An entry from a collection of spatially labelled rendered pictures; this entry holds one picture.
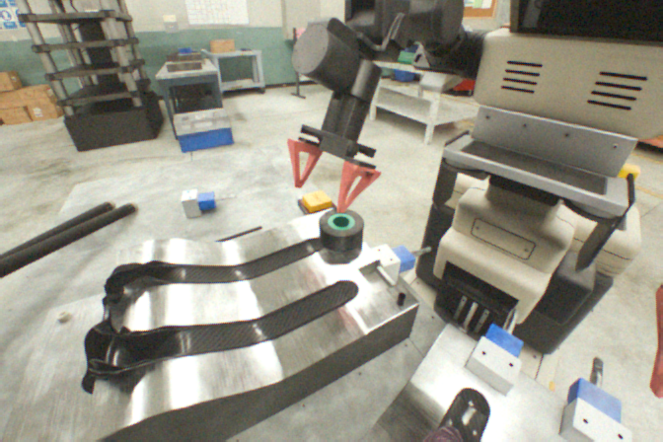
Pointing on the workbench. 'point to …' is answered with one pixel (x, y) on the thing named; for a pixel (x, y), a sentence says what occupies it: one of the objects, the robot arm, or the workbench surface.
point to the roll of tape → (340, 230)
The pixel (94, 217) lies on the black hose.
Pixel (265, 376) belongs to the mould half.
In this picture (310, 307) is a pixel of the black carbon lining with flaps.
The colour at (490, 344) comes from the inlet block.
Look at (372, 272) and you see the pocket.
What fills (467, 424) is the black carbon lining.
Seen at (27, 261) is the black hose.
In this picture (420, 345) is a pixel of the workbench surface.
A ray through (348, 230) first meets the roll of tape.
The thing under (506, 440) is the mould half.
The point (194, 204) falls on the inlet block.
